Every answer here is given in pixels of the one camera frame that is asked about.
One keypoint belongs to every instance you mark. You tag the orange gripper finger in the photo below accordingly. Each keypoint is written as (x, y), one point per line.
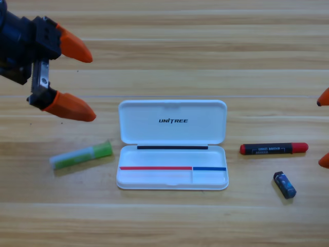
(324, 99)
(325, 161)

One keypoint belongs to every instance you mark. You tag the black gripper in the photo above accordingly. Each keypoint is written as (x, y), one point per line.
(43, 38)

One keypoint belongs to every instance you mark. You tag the dark blue eraser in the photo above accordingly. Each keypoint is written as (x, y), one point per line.
(284, 185)

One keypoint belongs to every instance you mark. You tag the red and black marker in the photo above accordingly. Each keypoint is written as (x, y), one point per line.
(272, 149)

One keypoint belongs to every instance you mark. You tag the green capped translucent pen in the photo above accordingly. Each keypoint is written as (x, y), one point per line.
(82, 155)

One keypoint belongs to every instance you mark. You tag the white Unitree pencil case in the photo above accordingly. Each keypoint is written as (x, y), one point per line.
(172, 157)

